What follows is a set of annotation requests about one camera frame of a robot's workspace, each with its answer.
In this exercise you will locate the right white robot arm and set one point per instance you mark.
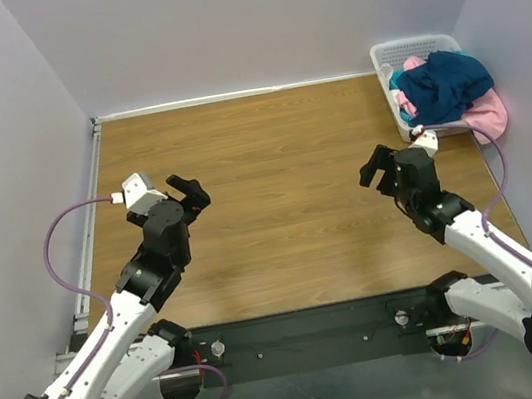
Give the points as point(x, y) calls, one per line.
point(454, 222)

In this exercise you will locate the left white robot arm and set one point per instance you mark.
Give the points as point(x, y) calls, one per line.
point(127, 348)

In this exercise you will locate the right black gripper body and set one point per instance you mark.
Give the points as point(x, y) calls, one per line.
point(391, 187)

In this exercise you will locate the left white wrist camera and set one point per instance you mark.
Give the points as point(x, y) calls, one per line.
point(140, 195)

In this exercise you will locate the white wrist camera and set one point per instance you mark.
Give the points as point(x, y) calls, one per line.
point(425, 139)
point(140, 195)

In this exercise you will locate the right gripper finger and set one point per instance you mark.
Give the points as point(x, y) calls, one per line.
point(382, 157)
point(368, 171)

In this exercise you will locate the pink t shirt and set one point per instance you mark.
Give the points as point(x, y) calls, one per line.
point(488, 113)

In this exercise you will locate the teal t shirt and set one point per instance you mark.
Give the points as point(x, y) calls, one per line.
point(407, 110)

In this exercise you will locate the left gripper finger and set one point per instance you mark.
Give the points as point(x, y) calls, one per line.
point(179, 184)
point(196, 196)

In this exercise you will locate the dark blue t shirt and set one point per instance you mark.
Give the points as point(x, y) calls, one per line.
point(445, 86)

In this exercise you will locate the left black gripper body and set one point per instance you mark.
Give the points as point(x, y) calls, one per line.
point(141, 220)

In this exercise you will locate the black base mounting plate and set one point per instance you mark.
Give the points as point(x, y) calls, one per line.
point(331, 335)

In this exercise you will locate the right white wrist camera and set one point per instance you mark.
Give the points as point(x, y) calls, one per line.
point(425, 139)

